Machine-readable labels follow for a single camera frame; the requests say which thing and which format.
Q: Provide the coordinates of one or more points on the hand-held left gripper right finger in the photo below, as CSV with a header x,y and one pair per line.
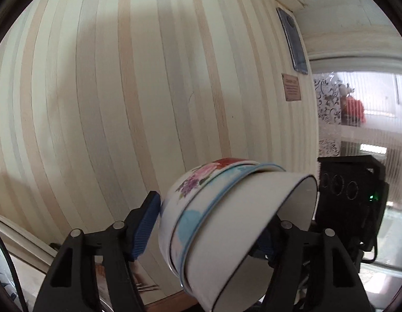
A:
x,y
301,260

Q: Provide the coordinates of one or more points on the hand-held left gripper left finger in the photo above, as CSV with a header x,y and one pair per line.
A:
x,y
145,230

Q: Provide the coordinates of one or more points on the white pink floral bowl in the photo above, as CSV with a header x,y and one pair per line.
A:
x,y
178,201

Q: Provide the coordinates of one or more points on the blue rim printed bowl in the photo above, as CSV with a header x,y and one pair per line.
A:
x,y
191,221

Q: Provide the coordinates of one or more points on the white dark rim bowl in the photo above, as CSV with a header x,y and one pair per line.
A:
x,y
246,234

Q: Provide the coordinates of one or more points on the red object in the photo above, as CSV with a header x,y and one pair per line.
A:
x,y
353,110

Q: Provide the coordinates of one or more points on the patterned sliding glass door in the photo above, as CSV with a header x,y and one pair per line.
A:
x,y
327,97

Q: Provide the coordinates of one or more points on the small brown card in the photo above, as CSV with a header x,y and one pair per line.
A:
x,y
291,87

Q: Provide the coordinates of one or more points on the blue smartphone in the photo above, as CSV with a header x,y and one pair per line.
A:
x,y
293,39

